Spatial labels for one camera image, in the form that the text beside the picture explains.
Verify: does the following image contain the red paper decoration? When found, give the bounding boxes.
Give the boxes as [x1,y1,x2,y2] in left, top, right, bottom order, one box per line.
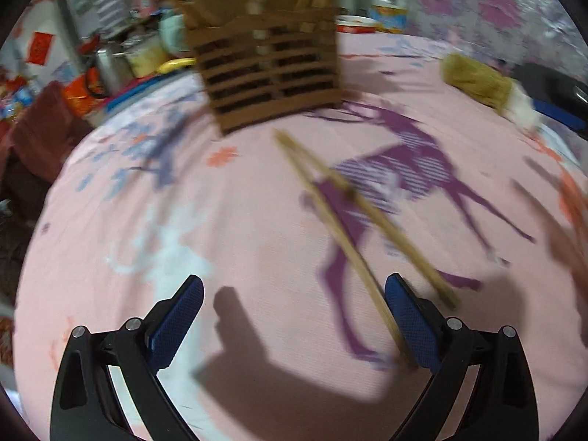
[25,31,57,66]

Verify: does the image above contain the orange red box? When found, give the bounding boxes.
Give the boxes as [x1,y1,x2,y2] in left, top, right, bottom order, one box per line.
[63,72,107,116]

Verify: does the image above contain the yellow and white cloth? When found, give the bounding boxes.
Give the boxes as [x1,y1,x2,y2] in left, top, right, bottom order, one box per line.
[440,53,543,130]

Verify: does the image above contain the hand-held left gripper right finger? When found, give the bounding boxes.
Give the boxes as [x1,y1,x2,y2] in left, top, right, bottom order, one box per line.
[384,273,539,441]

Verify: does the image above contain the blue plastic tray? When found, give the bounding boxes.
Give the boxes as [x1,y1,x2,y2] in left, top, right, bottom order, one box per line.
[105,76,166,112]

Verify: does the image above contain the red rimmed bowl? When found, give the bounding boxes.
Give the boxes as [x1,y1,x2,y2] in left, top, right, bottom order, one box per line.
[335,15,378,34]

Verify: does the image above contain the clear glass jar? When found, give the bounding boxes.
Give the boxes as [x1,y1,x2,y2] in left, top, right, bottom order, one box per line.
[371,0,409,34]

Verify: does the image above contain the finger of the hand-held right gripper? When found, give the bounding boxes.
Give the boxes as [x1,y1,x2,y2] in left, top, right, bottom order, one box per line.
[512,62,588,141]

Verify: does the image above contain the chopstick pair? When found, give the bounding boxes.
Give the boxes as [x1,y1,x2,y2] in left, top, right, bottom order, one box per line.
[275,129,419,369]

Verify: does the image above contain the slatted wooden chopstick holder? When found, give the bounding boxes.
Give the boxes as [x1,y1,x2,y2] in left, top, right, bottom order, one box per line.
[186,0,344,136]

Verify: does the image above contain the dark red cloth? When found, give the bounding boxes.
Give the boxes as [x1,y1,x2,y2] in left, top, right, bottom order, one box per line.
[0,82,95,187]

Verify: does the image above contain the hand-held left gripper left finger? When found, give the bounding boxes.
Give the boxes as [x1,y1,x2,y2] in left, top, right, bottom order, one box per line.
[50,275,205,441]

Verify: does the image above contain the yellow plastic ladle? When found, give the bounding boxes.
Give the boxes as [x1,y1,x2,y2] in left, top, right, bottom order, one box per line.
[156,57,198,74]

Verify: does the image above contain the purple floral quilt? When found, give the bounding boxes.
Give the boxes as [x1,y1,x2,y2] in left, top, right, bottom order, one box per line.
[406,0,588,79]

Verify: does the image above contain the steel electric kettle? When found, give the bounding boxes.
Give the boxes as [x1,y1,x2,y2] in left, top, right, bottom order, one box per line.
[94,43,135,93]

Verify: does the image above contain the pink deer print bedsheet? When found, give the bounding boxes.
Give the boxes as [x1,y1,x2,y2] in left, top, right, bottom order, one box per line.
[11,32,588,441]

